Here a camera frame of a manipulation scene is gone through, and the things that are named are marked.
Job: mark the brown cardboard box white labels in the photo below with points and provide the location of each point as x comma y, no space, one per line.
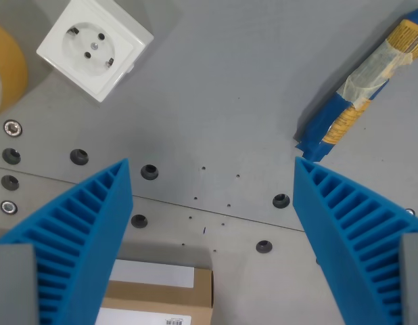
155,296

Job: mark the silver hex socket screw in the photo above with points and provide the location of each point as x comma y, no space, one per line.
8,206
410,212
13,128

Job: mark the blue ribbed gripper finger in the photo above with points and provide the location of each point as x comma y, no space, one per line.
334,216
87,216

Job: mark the yellow-brown packing tape roll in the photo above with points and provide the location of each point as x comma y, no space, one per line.
11,64

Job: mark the blue and yellow snack bag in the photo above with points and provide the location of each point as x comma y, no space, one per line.
361,88

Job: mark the white wall power socket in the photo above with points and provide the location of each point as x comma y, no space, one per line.
90,47

